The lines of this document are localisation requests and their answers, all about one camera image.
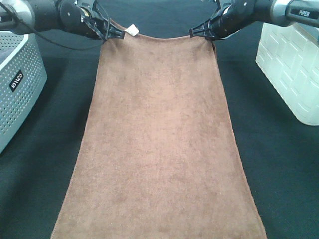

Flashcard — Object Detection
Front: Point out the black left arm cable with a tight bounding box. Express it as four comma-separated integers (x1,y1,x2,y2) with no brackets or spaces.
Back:
0,3,110,51

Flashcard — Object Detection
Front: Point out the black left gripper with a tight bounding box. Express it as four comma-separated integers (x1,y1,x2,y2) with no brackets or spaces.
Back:
58,0,125,40

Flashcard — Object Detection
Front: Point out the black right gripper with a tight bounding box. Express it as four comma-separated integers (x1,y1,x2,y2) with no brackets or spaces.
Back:
189,0,256,41

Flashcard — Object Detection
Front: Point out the brown microfibre towel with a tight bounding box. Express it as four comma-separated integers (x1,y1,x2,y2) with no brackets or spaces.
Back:
51,34,267,239

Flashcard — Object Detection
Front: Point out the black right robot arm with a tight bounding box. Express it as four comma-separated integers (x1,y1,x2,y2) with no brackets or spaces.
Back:
189,0,319,41

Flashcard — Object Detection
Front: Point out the white plastic storage box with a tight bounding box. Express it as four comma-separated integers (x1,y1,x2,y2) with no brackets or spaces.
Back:
256,23,319,126

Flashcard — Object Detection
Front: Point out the grey perforated laundry basket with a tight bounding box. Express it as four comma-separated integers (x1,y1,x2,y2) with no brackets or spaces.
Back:
0,31,47,151

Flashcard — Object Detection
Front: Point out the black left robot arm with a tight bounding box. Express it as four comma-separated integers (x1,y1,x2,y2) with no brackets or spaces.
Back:
0,0,125,41

